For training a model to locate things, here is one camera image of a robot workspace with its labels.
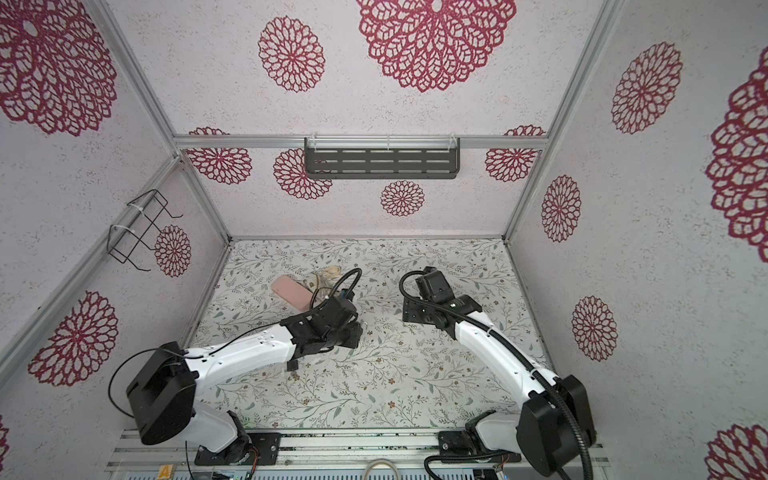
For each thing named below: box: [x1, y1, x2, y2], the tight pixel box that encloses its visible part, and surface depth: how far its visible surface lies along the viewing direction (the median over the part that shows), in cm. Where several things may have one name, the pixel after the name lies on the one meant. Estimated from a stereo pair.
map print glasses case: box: [312, 266, 341, 300], surface depth 109 cm
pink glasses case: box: [271, 275, 313, 312], surface depth 105 cm
